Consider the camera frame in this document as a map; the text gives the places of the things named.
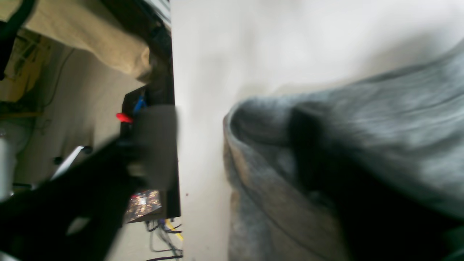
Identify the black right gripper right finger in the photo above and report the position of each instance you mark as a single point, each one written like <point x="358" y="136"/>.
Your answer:
<point x="378" y="222"/>

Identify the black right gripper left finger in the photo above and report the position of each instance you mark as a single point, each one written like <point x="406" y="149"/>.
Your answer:
<point x="76" y="216"/>

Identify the grey T-shirt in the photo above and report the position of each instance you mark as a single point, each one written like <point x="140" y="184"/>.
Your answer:
<point x="406" y="125"/>

